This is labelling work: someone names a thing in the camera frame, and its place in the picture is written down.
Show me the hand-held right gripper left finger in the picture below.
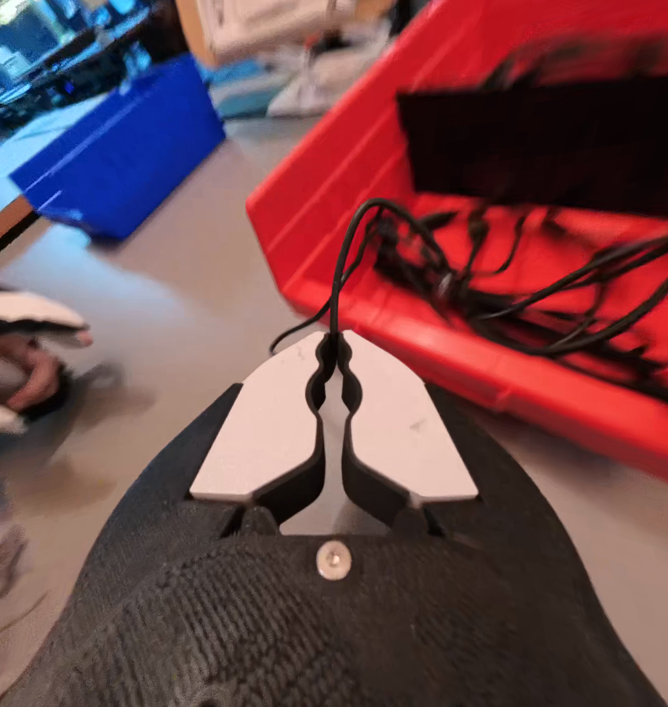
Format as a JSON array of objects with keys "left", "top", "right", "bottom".
[{"left": 189, "top": 330, "right": 331, "bottom": 524}]

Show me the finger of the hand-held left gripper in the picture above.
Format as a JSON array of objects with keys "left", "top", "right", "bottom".
[{"left": 0, "top": 291, "right": 94, "bottom": 348}]

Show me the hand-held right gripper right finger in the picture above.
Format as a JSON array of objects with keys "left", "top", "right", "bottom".
[{"left": 337, "top": 329, "right": 481, "bottom": 527}]

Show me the thin black USB cable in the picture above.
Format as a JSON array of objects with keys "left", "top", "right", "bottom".
[{"left": 269, "top": 198, "right": 423, "bottom": 355}]

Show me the blue plastic bin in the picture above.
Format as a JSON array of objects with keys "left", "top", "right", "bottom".
[{"left": 7, "top": 51, "right": 228, "bottom": 242}]

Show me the red plastic bin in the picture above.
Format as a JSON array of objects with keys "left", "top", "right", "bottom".
[{"left": 244, "top": 0, "right": 668, "bottom": 491}]

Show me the grey desk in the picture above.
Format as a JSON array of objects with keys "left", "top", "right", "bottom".
[{"left": 0, "top": 116, "right": 668, "bottom": 707}]

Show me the person's left hand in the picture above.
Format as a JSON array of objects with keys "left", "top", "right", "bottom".
[{"left": 4, "top": 338, "right": 65, "bottom": 413}]

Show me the black cable bundle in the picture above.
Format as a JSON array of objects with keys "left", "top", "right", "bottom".
[{"left": 374, "top": 201, "right": 668, "bottom": 409}]

